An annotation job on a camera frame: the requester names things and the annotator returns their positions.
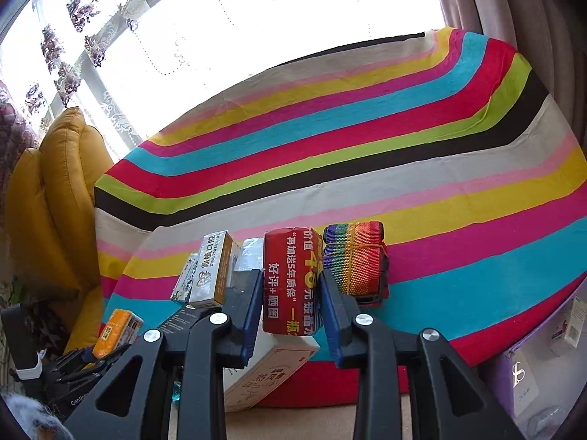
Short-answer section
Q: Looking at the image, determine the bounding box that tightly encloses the silver foil packet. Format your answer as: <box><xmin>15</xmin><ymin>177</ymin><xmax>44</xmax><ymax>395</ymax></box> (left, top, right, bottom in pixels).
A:
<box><xmin>233</xmin><ymin>237</ymin><xmax>266</xmax><ymax>272</ymax></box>

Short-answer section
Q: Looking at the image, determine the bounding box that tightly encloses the orange tissue packet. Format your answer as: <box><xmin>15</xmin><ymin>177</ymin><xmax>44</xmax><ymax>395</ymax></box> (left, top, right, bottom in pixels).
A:
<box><xmin>92</xmin><ymin>308</ymin><xmax>144</xmax><ymax>360</ymax></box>

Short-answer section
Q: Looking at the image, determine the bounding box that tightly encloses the red printed box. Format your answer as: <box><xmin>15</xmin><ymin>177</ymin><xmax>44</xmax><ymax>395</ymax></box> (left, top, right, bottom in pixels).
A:
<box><xmin>262</xmin><ymin>227</ymin><xmax>327</xmax><ymax>339</ymax></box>

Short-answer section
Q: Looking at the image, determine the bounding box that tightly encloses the white green printed box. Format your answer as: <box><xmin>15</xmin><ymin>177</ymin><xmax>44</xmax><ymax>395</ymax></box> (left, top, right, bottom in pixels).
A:
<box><xmin>171</xmin><ymin>252</ymin><xmax>200</xmax><ymax>303</ymax></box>

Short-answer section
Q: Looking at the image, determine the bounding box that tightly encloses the grey-pink curtain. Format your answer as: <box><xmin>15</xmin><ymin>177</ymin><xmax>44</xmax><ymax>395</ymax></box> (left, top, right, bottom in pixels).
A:
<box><xmin>426</xmin><ymin>0</ymin><xmax>587</xmax><ymax>157</ymax></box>

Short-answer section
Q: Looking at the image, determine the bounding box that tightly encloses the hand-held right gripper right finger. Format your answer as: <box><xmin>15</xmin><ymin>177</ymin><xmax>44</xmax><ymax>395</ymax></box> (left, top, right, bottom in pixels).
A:
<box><xmin>318</xmin><ymin>269</ymin><xmax>526</xmax><ymax>440</ymax></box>

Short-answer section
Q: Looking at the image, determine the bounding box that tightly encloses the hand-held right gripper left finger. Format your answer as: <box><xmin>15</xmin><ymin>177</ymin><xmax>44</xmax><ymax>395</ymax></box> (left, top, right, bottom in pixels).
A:
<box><xmin>64</xmin><ymin>269</ymin><xmax>265</xmax><ymax>440</ymax></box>

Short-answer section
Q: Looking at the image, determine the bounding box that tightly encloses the person's left forearm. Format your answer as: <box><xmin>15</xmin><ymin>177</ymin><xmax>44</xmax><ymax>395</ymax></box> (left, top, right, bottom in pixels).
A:
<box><xmin>0</xmin><ymin>392</ymin><xmax>69</xmax><ymax>440</ymax></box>

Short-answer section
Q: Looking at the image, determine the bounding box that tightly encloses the yellow leather armchair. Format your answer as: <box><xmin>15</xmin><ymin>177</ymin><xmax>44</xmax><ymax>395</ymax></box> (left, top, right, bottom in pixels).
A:
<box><xmin>4</xmin><ymin>106</ymin><xmax>115</xmax><ymax>358</ymax></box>

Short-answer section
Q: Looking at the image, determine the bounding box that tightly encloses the gold and silver box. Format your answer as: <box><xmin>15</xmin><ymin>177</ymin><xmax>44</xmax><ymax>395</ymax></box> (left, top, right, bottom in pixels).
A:
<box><xmin>188</xmin><ymin>230</ymin><xmax>241</xmax><ymax>308</ymax></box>

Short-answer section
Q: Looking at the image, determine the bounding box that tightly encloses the black device with white part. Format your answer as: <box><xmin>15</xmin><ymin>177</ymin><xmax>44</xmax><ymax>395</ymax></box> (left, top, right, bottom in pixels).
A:
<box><xmin>0</xmin><ymin>305</ymin><xmax>43</xmax><ymax>395</ymax></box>

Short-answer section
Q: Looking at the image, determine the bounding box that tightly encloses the purple storage box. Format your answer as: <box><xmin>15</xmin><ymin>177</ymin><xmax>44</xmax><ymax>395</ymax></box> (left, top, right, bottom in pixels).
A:
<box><xmin>479</xmin><ymin>279</ymin><xmax>587</xmax><ymax>440</ymax></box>

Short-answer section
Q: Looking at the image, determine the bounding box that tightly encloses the small white printed box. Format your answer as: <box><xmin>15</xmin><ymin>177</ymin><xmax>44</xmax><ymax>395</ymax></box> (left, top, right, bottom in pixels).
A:
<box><xmin>548</xmin><ymin>300</ymin><xmax>587</xmax><ymax>358</ymax></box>

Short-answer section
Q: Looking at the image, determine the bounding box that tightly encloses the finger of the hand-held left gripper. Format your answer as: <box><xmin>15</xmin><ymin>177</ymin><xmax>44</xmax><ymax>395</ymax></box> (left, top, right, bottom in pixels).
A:
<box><xmin>59</xmin><ymin>347</ymin><xmax>104</xmax><ymax>367</ymax></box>
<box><xmin>52</xmin><ymin>364</ymin><xmax>111</xmax><ymax>388</ymax></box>

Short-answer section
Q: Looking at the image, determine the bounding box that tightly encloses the floral lace curtain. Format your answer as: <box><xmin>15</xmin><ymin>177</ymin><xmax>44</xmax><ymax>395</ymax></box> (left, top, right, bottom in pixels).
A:
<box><xmin>0</xmin><ymin>0</ymin><xmax>258</xmax><ymax>147</ymax></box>

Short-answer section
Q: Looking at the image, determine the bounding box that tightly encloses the rainbow woven strap roll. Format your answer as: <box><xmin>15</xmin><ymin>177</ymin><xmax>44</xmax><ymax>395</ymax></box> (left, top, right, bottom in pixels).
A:
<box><xmin>322</xmin><ymin>221</ymin><xmax>390</xmax><ymax>308</ymax></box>

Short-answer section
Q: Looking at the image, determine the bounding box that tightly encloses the beige sofa seat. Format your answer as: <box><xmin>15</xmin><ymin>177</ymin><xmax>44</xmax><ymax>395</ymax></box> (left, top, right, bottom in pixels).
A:
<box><xmin>225</xmin><ymin>392</ymin><xmax>413</xmax><ymax>440</ymax></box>

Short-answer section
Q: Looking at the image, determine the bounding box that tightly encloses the white cardboard box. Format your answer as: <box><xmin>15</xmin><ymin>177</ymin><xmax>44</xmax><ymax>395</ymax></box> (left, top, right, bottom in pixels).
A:
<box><xmin>223</xmin><ymin>330</ymin><xmax>321</xmax><ymax>413</ymax></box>

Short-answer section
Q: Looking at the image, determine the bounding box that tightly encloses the rainbow striped blanket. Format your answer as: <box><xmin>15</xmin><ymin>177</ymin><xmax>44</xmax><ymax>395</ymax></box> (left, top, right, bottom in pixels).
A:
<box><xmin>94</xmin><ymin>27</ymin><xmax>587</xmax><ymax>408</ymax></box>

